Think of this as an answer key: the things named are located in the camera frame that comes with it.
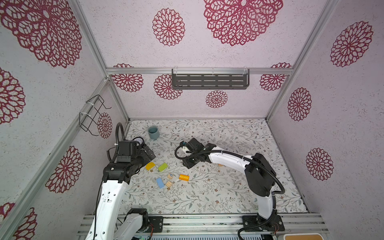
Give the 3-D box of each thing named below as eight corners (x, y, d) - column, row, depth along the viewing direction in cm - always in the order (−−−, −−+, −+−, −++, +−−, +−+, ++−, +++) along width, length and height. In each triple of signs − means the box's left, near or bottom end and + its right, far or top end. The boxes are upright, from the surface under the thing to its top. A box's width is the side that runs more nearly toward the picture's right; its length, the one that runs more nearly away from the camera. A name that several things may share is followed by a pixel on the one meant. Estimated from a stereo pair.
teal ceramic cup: (149, 139, 111) (147, 133, 105) (151, 131, 115) (149, 126, 110) (158, 139, 111) (157, 133, 105) (159, 131, 115) (158, 126, 110)
